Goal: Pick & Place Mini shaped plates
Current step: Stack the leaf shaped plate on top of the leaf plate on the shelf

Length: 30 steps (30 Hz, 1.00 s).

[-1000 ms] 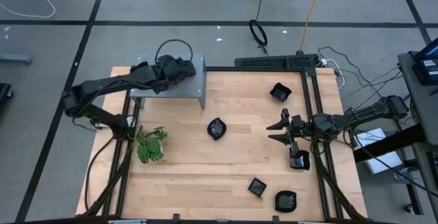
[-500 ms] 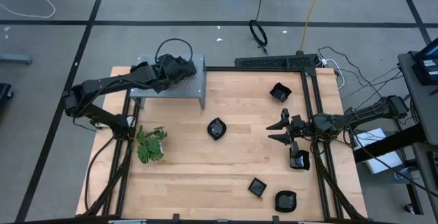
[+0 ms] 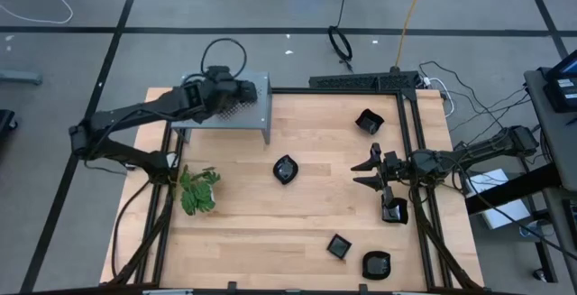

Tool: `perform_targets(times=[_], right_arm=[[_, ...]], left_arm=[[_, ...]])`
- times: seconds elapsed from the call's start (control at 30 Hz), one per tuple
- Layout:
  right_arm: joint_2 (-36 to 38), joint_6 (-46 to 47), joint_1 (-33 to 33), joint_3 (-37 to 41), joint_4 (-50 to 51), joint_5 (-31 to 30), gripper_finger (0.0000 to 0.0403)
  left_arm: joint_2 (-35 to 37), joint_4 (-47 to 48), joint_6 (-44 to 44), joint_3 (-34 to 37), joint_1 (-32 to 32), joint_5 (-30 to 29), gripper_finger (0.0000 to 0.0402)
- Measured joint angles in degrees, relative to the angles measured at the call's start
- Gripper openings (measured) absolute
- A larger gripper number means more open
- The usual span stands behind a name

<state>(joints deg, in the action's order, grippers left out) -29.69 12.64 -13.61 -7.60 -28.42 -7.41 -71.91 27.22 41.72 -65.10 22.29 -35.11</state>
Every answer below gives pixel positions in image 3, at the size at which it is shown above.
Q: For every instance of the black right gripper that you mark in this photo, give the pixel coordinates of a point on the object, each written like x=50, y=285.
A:
x=396, y=168

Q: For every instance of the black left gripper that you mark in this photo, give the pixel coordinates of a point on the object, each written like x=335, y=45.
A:
x=234, y=93

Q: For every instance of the black wavy square mini plate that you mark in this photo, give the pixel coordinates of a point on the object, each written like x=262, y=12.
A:
x=369, y=122

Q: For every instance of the black leaf-shaped mini plate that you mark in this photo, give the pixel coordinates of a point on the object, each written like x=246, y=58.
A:
x=285, y=171

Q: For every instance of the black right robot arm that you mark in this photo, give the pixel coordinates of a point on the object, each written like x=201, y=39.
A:
x=478, y=150

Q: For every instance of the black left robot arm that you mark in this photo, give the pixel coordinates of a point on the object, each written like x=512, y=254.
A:
x=135, y=110

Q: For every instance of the black curved square mini plate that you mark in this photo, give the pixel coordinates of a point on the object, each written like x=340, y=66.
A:
x=396, y=214

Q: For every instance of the black rounded square mini plate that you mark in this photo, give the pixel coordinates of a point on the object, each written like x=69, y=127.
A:
x=376, y=265

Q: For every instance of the grey perforated metal shelf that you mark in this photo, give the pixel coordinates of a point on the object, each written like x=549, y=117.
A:
x=252, y=119

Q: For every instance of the black perforated bar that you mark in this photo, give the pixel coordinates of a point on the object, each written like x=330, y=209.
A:
x=360, y=80

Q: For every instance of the green plant in white pot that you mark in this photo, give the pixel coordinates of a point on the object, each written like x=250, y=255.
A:
x=198, y=193

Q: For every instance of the black desk crossbar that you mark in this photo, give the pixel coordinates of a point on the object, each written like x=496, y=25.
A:
x=509, y=191

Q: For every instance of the white box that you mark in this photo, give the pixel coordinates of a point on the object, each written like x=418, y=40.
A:
x=509, y=216

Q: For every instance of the grey desk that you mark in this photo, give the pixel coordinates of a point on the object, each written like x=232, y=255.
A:
x=554, y=137

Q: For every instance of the black laptop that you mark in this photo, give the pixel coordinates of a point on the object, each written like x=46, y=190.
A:
x=563, y=89

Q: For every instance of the grey furniture foot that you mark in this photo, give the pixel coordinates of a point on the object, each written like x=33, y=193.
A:
x=20, y=77

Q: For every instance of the black caster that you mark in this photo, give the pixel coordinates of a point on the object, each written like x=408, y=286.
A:
x=5, y=121

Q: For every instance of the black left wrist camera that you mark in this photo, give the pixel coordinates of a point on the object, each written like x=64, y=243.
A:
x=220, y=73

